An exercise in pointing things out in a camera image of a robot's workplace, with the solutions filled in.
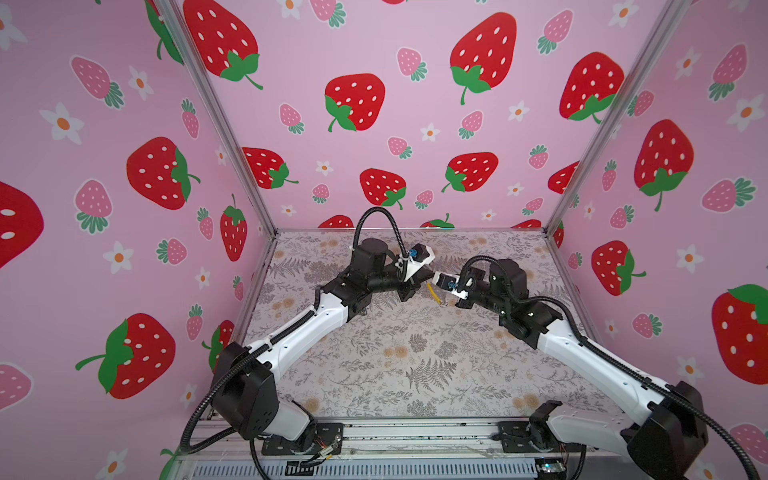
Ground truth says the grey keyring loop yellow tag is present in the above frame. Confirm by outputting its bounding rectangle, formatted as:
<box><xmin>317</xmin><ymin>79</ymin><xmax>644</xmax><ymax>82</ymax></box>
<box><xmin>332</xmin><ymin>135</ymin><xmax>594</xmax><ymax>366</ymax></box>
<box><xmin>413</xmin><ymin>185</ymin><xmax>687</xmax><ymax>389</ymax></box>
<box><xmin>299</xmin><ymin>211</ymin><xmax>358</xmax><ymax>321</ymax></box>
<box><xmin>426</xmin><ymin>282</ymin><xmax>447</xmax><ymax>307</ymax></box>

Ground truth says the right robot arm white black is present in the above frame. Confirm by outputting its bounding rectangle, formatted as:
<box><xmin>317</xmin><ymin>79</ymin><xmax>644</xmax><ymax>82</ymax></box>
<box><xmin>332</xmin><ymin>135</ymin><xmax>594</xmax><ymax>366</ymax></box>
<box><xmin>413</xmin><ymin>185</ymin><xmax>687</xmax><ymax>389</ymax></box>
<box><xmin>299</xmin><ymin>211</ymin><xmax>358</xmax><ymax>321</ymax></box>
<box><xmin>432</xmin><ymin>257</ymin><xmax>708</xmax><ymax>479</ymax></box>

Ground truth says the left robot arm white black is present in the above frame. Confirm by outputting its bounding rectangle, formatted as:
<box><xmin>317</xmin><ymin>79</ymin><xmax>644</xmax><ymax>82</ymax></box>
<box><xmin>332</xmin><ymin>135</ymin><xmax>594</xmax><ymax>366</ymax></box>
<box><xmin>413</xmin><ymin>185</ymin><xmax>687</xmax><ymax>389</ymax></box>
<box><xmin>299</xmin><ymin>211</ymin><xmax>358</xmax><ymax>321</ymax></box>
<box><xmin>211</xmin><ymin>239</ymin><xmax>435</xmax><ymax>451</ymax></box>

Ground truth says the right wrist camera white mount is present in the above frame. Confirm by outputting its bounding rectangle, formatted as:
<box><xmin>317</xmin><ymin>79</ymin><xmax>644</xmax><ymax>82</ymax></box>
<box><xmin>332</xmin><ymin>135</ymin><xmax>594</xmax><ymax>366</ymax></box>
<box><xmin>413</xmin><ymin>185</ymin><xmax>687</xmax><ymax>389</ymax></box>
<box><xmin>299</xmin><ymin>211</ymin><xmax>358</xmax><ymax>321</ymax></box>
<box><xmin>449</xmin><ymin>275</ymin><xmax>469</xmax><ymax>300</ymax></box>

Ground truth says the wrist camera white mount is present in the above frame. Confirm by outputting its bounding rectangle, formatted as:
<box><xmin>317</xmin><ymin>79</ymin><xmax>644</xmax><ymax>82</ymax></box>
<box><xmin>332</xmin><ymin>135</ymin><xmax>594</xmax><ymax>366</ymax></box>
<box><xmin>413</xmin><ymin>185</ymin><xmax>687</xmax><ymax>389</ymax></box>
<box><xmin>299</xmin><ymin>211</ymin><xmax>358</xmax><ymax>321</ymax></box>
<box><xmin>402</xmin><ymin>243</ymin><xmax>436</xmax><ymax>283</ymax></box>
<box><xmin>449</xmin><ymin>275</ymin><xmax>469</xmax><ymax>300</ymax></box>

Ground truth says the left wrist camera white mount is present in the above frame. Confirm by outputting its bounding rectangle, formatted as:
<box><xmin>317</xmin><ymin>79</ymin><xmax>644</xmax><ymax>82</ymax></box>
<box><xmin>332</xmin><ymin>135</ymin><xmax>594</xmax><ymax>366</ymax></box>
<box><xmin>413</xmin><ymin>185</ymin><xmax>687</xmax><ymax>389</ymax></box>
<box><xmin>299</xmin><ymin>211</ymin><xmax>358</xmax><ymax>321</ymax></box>
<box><xmin>402</xmin><ymin>243</ymin><xmax>436</xmax><ymax>283</ymax></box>

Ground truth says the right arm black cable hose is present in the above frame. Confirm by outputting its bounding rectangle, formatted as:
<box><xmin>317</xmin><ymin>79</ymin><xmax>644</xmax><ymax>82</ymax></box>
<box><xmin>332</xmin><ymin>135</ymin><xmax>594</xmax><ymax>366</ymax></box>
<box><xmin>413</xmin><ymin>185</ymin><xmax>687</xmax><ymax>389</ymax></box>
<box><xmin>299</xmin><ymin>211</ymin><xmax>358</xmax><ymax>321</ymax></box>
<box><xmin>458</xmin><ymin>254</ymin><xmax>763</xmax><ymax>480</ymax></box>

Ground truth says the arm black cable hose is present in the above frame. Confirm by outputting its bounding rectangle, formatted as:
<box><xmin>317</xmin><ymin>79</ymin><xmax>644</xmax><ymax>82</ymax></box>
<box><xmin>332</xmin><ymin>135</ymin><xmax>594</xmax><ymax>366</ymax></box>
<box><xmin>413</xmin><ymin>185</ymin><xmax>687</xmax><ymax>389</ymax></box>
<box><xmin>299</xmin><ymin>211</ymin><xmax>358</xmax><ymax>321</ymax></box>
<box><xmin>458</xmin><ymin>254</ymin><xmax>763</xmax><ymax>480</ymax></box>
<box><xmin>178</xmin><ymin>206</ymin><xmax>412</xmax><ymax>455</ymax></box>

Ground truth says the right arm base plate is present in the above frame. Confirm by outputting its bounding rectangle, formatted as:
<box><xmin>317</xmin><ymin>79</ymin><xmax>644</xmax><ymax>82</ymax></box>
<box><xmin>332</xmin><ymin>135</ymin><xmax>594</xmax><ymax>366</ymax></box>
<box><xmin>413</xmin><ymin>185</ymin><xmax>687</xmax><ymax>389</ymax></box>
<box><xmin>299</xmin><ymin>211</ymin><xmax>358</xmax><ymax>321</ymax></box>
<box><xmin>492</xmin><ymin>420</ymin><xmax>582</xmax><ymax>454</ymax></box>

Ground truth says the aluminium frame rail front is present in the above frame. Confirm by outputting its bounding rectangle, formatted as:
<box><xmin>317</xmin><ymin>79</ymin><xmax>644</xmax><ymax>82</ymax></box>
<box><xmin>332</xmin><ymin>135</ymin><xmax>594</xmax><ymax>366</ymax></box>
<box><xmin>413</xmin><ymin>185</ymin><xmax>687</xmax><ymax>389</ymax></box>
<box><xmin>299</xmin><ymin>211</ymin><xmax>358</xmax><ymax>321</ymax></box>
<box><xmin>168</xmin><ymin>417</ymin><xmax>646</xmax><ymax>479</ymax></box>

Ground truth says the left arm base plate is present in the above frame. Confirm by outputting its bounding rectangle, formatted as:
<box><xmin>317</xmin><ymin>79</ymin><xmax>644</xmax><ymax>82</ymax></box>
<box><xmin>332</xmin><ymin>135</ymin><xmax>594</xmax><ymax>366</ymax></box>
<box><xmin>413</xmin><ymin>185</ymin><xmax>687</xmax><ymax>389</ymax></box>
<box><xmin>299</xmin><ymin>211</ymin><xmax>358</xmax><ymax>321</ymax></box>
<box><xmin>261</xmin><ymin>422</ymin><xmax>344</xmax><ymax>456</ymax></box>

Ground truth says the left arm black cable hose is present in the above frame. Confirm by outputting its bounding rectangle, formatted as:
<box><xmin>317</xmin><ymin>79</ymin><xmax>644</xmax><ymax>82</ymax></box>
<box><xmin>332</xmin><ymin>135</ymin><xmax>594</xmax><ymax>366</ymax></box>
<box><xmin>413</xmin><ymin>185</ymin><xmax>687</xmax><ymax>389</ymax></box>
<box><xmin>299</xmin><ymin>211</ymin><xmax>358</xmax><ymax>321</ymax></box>
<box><xmin>178</xmin><ymin>206</ymin><xmax>412</xmax><ymax>455</ymax></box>

